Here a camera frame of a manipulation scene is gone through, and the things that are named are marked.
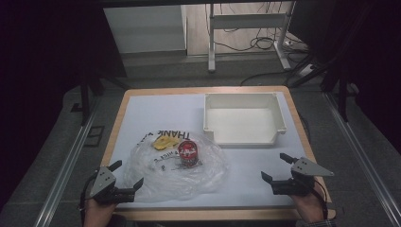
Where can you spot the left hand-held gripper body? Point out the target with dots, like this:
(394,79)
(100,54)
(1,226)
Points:
(102,180)

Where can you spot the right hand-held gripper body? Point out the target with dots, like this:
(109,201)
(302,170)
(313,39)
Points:
(304,170)

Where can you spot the clear printed plastic bag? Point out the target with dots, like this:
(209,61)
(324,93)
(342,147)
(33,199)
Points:
(170,179)

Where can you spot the white plastic bin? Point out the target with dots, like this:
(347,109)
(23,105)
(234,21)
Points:
(242,124)

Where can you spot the red candy jar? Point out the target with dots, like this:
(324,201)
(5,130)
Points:
(188,153)

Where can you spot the person's left hand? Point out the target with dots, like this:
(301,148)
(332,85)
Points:
(98,214)

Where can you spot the person's right hand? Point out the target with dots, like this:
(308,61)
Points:
(307,208)

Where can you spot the white table mat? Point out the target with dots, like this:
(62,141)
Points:
(252,176)

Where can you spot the black floor plate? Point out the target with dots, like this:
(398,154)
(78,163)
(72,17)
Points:
(94,135)

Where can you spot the yellow snack packet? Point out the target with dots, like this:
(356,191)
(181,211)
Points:
(164,142)

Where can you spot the black metal stand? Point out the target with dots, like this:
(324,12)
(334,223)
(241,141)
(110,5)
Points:
(85,101)
(343,97)

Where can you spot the white power strip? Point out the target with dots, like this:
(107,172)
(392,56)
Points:
(306,70)

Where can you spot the white cabinet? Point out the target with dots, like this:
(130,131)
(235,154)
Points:
(145,28)

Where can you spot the aluminium rail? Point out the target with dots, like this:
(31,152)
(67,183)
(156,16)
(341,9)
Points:
(66,167)
(362,157)

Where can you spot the white metal desk frame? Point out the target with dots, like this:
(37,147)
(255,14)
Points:
(247,20)

